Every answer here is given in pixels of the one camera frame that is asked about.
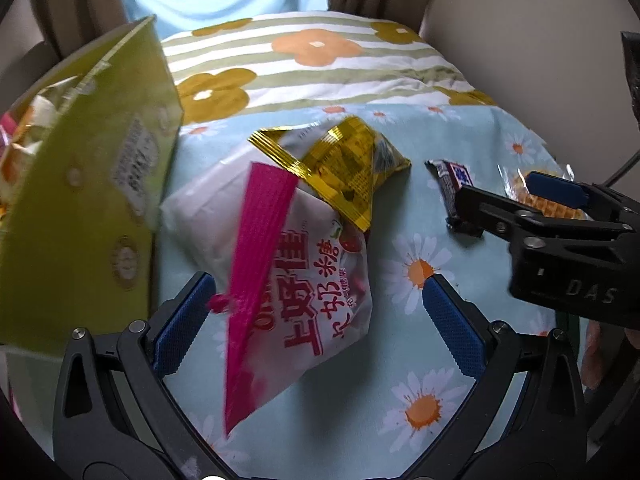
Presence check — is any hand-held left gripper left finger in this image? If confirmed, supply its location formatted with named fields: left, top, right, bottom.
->
left=52, top=271, right=236, bottom=480

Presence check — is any daisy print tablecloth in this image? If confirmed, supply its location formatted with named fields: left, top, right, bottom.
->
left=150, top=100, right=591, bottom=480

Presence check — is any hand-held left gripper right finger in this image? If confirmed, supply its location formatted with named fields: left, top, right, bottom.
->
left=400, top=274, right=588, bottom=480

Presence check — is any gold foil snack packet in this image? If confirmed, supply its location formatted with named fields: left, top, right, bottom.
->
left=248, top=116, right=412, bottom=233

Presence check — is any green cardboard box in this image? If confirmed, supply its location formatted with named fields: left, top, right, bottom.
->
left=0, top=15, right=185, bottom=361

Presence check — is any black cable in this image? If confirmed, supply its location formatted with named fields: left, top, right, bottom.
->
left=602, top=150, right=640, bottom=188

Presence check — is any striped floral blanket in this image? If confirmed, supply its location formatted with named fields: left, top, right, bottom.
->
left=160, top=10, right=501, bottom=126

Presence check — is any clear waffle packet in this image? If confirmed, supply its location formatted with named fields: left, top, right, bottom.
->
left=497, top=162, right=596, bottom=221

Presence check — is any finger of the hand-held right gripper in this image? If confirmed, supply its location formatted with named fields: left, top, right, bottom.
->
left=452, top=184, right=635, bottom=247
left=526, top=171, right=640, bottom=232

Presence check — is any dark chocolate bar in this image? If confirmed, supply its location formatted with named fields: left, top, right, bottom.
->
left=425, top=159, right=483, bottom=236

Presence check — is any person's right hand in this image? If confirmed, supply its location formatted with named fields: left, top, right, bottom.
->
left=581, top=319, right=603, bottom=363

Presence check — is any white plastic packet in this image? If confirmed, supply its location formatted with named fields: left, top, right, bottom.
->
left=160, top=152, right=261, bottom=271

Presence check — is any pink and white candy bag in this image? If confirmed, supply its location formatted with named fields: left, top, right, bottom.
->
left=207, top=161, right=376, bottom=436

